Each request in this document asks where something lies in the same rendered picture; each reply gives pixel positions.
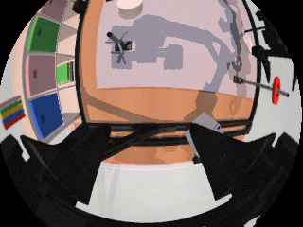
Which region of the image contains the white short cylinder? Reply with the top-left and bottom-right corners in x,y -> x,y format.
117,0 -> 143,16

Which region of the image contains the pale pink flat block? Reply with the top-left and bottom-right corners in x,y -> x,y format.
240,33 -> 253,53

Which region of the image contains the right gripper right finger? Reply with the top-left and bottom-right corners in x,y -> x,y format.
189,123 -> 276,201

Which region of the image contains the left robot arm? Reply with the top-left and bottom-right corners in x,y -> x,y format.
255,10 -> 287,48

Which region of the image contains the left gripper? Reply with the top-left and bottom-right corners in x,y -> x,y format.
251,25 -> 297,91

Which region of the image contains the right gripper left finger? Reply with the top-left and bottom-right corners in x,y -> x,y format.
20,123 -> 111,205

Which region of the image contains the red ring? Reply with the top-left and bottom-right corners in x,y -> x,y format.
272,77 -> 280,104

